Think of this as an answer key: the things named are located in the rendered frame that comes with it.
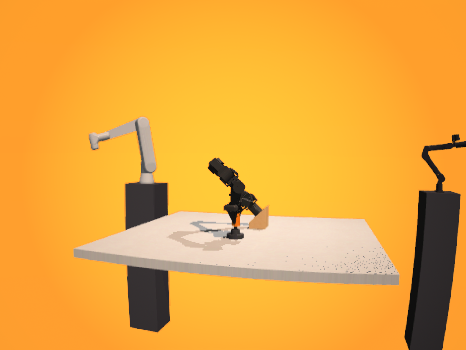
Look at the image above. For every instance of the orange knob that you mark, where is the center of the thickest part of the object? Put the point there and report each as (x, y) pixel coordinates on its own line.
(237, 221)

